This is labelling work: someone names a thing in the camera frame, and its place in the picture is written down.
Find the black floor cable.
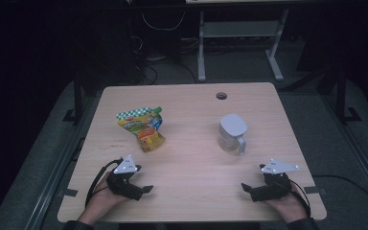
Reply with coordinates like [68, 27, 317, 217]
[312, 174, 368, 212]

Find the bundle of black floor cables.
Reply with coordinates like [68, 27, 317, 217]
[133, 60, 199, 85]

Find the person's right hand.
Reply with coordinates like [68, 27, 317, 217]
[264, 184, 309, 223]

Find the grey metal desk frame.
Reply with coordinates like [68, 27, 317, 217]
[196, 9, 290, 82]

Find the black metal stand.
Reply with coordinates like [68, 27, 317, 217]
[334, 63, 362, 124]
[62, 73, 84, 124]

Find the clear container with white lid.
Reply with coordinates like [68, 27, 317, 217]
[218, 113, 248, 156]

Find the person's left hand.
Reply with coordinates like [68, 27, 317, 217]
[78, 172, 131, 224]

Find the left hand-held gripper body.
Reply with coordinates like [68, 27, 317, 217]
[105, 154, 143, 201]

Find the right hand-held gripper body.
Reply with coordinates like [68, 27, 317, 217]
[249, 158, 300, 203]

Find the yellow spout pouch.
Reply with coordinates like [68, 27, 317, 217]
[116, 106, 167, 153]

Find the white hanging cable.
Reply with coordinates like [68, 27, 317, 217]
[141, 11, 186, 32]

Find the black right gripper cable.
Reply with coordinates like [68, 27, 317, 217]
[288, 179, 311, 219]

